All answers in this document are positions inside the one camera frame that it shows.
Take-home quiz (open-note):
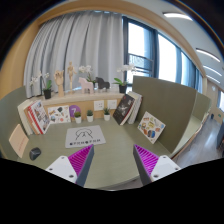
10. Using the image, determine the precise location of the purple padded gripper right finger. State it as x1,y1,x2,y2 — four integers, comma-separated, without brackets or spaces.
133,145,180,185

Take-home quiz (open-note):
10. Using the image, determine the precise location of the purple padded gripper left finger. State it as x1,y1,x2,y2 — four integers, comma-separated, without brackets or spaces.
47,144,94,187

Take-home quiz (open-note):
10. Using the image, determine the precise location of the grey printed mouse pad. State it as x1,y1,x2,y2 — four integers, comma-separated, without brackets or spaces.
65,125,106,148

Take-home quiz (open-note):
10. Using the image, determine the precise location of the dark grey computer mouse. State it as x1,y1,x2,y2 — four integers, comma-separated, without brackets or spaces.
29,147,41,161

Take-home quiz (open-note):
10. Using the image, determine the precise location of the colourful illustrated board right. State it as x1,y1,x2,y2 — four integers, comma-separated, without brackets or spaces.
138,112,166,144

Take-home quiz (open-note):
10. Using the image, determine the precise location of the small potted plant left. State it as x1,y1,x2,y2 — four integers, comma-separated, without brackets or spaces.
74,111,82,124

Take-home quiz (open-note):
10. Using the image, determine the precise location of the small potted plant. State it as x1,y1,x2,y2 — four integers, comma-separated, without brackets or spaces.
87,110,93,122
74,111,82,124
103,107,110,121

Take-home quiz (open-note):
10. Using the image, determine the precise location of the small potted plant middle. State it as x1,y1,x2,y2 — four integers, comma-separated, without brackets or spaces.
87,110,93,122

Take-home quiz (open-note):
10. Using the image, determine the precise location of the colourful sticker picture card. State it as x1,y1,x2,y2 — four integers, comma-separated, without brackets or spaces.
48,105,71,124

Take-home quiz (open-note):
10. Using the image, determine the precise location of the purple question mark sign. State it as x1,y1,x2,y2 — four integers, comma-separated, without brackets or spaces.
69,105,81,118

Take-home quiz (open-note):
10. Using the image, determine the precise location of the beige card on left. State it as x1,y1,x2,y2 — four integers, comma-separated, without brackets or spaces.
9,124,29,158

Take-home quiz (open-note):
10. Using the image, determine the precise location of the small potted plant right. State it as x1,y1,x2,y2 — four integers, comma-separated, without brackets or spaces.
103,107,110,121

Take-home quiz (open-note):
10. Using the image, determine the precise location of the green desk partition right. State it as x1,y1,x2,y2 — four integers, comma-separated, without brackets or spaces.
132,76,211,157

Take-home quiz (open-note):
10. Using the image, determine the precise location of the red and white magazine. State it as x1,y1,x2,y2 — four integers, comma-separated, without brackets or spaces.
28,100,50,134

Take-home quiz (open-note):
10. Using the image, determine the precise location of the black cover book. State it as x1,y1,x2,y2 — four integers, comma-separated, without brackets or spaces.
113,94,135,125

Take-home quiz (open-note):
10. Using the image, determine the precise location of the white book behind black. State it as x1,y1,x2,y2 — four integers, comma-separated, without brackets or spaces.
128,91,142,124

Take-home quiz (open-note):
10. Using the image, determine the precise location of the white book on left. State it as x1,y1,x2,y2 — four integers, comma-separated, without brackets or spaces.
17,99,34,135

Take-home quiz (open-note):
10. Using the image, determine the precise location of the white orchid black pot left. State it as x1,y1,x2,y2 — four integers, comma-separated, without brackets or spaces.
30,73,52,99

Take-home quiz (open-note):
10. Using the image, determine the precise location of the white orchid black pot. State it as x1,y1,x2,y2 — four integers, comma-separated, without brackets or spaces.
114,63,136,93
30,73,52,99

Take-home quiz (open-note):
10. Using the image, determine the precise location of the pink wooden horse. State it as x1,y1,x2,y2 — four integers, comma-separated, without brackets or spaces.
78,77,94,94

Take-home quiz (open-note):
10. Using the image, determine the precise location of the dark wooden horse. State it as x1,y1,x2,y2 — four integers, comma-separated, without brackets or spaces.
96,77,110,90

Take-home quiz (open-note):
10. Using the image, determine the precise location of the wooden hand model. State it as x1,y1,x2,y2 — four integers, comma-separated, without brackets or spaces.
54,70,64,97

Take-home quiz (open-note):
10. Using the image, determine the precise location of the wooden mannequin figure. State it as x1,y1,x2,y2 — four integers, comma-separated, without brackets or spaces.
67,61,77,94

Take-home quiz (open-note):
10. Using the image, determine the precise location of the white orchid behind horses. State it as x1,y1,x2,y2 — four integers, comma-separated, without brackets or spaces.
79,65,96,84

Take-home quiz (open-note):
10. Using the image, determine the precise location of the white orchid black pot right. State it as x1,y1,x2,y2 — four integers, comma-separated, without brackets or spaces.
114,63,136,93

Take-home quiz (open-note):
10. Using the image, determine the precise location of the grey curtain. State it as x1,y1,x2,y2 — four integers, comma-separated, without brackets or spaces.
24,11,124,98

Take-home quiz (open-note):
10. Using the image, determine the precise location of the white wall socket left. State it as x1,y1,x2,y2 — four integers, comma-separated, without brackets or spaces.
94,100,104,111

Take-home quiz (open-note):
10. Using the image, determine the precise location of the white wall socket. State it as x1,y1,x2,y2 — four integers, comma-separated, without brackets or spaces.
94,100,104,111
107,100,117,109

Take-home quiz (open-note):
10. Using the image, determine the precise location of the white wall socket right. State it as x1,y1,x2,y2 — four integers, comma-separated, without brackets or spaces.
107,100,117,109

